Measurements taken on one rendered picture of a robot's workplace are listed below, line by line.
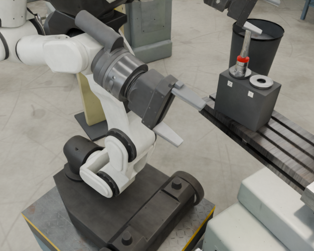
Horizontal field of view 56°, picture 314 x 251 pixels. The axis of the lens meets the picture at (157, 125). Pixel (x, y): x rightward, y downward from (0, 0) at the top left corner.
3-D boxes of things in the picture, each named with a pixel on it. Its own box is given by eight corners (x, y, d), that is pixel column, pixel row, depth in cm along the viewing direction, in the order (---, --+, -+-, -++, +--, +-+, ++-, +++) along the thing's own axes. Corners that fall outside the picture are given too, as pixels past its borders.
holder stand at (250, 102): (254, 132, 123) (266, 93, 110) (213, 108, 136) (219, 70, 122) (270, 120, 130) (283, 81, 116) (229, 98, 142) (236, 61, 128)
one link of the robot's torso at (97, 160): (80, 182, 144) (76, 164, 135) (110, 158, 156) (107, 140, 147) (110, 204, 135) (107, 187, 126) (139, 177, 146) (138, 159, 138)
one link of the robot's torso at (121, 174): (88, 185, 140) (100, 130, 102) (117, 160, 152) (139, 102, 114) (111, 208, 137) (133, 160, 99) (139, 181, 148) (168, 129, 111)
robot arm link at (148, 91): (141, 140, 57) (96, 103, 59) (168, 117, 64) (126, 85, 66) (163, 92, 48) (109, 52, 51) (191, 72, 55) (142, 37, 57)
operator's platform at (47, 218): (40, 248, 182) (20, 212, 156) (117, 179, 222) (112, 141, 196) (135, 344, 146) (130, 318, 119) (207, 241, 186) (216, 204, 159)
